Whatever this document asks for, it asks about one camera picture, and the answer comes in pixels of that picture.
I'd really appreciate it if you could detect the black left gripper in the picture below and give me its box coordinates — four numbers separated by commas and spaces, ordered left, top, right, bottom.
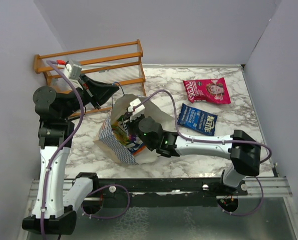
60, 72, 120, 119

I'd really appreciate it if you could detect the blue checkered paper bag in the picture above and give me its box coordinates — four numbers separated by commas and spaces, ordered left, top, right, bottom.
92, 82, 173, 166

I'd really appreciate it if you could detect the blue Kettle chips bag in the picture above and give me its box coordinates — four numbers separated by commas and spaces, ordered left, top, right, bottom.
177, 103, 218, 137

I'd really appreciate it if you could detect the pink Real crisps bag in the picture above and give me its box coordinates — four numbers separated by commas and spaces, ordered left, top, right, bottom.
183, 77, 231, 105

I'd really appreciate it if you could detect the purple snack packet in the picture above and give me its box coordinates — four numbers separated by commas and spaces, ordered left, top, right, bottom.
118, 116, 130, 136

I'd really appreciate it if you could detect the blue Burts chips bag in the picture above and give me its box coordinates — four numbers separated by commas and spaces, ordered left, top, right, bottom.
126, 138, 146, 156

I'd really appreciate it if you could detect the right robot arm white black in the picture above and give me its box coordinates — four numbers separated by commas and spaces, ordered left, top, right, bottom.
123, 112, 261, 196

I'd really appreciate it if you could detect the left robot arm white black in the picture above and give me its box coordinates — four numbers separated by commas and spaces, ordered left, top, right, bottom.
22, 74, 119, 238

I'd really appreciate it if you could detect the green yellow snack packet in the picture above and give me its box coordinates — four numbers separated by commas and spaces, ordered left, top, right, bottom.
111, 123, 130, 146

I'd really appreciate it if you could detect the wooden tiered shelf rack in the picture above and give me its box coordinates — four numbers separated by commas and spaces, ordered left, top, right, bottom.
33, 39, 146, 96

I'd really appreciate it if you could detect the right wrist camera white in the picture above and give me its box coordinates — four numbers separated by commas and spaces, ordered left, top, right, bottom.
127, 98, 145, 122

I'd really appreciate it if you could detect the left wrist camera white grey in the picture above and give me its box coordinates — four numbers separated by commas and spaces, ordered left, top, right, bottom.
64, 60, 82, 80

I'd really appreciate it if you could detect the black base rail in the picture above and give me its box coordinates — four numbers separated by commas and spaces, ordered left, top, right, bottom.
84, 177, 247, 208

